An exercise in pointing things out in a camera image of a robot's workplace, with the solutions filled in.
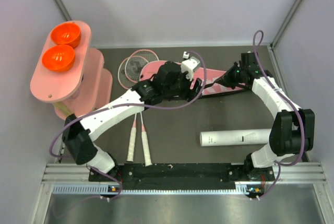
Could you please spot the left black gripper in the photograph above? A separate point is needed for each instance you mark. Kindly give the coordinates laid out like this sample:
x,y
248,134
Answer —
x,y
190,95

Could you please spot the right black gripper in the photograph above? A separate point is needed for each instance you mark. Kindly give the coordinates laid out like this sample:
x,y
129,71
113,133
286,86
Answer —
x,y
225,80

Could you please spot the white shuttlecock tube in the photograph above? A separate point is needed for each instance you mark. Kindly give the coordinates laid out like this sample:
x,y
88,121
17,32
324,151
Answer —
x,y
235,137

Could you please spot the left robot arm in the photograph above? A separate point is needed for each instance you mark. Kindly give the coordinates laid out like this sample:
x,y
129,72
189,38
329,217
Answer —
x,y
171,80

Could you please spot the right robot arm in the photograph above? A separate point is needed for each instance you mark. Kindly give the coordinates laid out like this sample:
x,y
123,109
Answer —
x,y
292,132

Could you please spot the pink badminton racket right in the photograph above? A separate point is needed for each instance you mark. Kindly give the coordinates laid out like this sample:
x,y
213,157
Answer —
x,y
133,67

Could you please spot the pink badminton racket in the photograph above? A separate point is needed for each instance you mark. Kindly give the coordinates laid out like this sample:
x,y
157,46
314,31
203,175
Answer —
x,y
133,67
123,80

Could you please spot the pink badminton racket left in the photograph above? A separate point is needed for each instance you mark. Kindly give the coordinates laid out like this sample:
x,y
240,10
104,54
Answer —
x,y
123,80

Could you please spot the pink three-tier wooden shelf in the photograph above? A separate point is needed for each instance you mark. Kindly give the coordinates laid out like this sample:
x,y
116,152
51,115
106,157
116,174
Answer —
x,y
85,87

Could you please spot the lower orange plastic bowl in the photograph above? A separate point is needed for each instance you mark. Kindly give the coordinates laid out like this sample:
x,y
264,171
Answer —
x,y
59,58

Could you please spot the orange plastic bowl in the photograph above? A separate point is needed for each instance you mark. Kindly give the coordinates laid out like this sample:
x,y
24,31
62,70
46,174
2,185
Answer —
x,y
59,58
68,33

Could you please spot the upper orange plastic bowl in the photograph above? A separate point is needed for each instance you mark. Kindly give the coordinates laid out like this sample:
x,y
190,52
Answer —
x,y
68,33

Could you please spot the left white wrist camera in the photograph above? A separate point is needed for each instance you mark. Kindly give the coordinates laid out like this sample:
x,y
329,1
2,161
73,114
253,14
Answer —
x,y
189,65

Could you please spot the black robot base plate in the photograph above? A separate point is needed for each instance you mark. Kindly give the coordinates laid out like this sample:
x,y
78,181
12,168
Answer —
x,y
187,176

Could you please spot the grey slotted cable duct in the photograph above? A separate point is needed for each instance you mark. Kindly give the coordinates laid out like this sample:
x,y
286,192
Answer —
x,y
105,189

